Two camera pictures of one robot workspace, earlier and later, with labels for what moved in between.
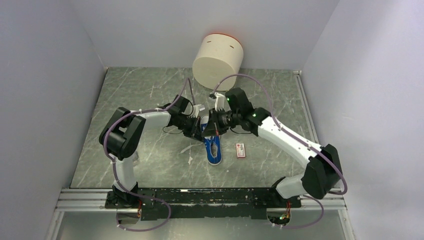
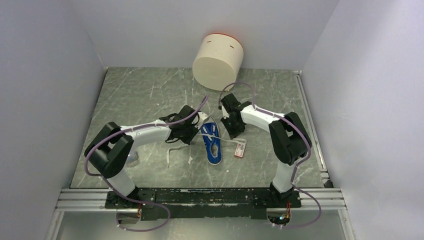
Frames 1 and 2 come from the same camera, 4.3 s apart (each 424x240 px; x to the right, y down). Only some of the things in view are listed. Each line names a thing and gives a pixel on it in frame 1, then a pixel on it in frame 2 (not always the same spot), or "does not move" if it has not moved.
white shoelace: x=197 y=143 to x=238 y=140
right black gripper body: x=222 y=119 to x=233 y=128
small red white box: x=240 y=150 does not move
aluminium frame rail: x=68 y=199 does not move
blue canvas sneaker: x=212 y=144 does not move
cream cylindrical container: x=220 y=55 does not move
